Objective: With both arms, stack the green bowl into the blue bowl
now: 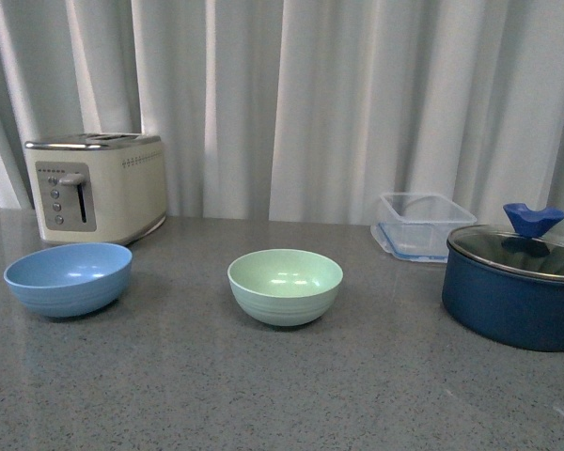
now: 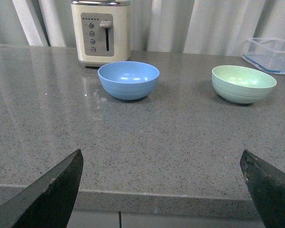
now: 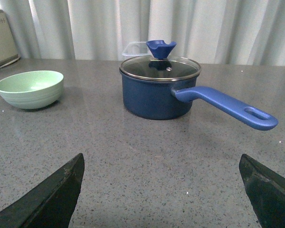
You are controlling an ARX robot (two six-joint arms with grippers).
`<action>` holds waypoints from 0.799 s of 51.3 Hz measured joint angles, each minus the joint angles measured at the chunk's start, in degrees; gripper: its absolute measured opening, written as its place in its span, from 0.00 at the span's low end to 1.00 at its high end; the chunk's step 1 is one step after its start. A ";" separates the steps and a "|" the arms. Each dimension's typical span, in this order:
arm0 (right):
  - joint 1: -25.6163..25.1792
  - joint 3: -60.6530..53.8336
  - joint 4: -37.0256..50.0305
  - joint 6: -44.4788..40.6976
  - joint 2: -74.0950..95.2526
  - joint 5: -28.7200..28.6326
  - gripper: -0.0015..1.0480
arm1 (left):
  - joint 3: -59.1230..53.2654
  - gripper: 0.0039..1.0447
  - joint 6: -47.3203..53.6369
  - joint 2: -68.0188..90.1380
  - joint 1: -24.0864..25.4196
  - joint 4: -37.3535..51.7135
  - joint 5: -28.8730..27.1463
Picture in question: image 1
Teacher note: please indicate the green plastic bowl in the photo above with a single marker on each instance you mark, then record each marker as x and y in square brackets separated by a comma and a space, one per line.
[284, 287]

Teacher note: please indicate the blue plastic bowl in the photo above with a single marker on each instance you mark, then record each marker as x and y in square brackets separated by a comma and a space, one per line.
[70, 280]

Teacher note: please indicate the white curtain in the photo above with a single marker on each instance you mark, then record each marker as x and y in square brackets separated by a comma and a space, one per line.
[298, 110]

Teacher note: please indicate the clear plastic food container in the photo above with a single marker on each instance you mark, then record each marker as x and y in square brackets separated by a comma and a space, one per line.
[415, 226]

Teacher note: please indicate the cream four-slot toaster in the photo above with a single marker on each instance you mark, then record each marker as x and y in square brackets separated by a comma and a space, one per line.
[97, 186]

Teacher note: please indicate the glass lid blue knob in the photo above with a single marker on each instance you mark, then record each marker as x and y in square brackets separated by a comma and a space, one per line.
[527, 246]

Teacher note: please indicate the dark blue saucepan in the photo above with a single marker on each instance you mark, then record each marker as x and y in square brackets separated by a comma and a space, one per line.
[519, 311]

